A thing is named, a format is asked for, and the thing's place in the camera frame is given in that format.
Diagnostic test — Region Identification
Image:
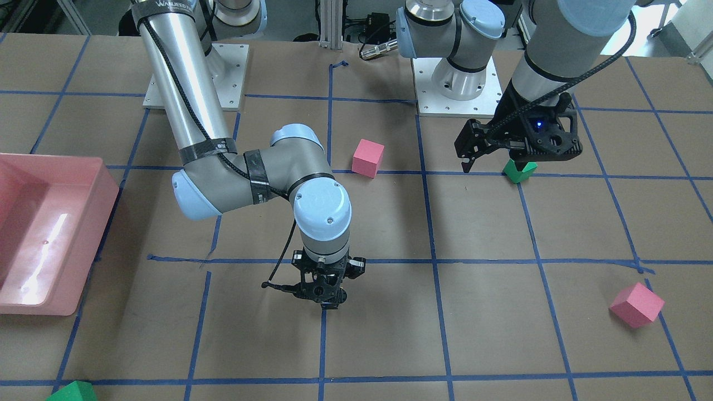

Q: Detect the aluminium frame post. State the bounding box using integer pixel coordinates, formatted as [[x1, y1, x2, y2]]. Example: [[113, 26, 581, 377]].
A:
[[316, 1, 345, 52]]

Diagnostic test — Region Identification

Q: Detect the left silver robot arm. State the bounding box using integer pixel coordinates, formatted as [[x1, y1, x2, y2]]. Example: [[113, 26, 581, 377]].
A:
[[395, 1, 636, 172]]

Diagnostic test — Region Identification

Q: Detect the green cube near base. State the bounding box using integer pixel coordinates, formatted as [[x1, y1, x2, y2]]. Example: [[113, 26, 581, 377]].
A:
[[502, 159, 538, 184]]

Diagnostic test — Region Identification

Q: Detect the pink cube near centre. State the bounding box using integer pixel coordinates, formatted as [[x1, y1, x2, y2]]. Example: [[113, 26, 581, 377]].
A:
[[351, 139, 385, 179]]

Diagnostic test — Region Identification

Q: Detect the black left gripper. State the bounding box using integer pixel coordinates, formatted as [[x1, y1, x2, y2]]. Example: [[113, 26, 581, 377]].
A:
[[454, 92, 583, 173]]

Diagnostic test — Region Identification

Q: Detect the pink cube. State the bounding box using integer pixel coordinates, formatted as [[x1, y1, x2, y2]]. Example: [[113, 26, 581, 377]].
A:
[[609, 282, 666, 329], [351, 139, 385, 179]]

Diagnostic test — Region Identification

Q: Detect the green cube near bin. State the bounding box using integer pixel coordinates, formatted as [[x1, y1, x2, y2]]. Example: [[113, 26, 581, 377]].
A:
[[46, 380, 98, 401]]

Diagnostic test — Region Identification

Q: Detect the pink cube far side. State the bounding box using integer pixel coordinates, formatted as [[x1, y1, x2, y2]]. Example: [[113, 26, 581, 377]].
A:
[[609, 282, 666, 329]]

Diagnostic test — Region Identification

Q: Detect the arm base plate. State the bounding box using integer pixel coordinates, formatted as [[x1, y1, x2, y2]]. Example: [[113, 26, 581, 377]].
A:
[[176, 43, 250, 111], [412, 58, 502, 118]]

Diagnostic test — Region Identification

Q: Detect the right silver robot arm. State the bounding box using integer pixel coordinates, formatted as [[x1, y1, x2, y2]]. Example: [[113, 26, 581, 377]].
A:
[[131, 1, 366, 310]]

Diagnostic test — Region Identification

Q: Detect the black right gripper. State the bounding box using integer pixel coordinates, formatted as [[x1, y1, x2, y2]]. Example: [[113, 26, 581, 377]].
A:
[[291, 251, 367, 310]]

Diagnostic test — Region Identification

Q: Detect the pink plastic bin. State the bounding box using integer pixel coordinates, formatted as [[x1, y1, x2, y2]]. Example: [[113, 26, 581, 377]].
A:
[[1, 153, 118, 316]]

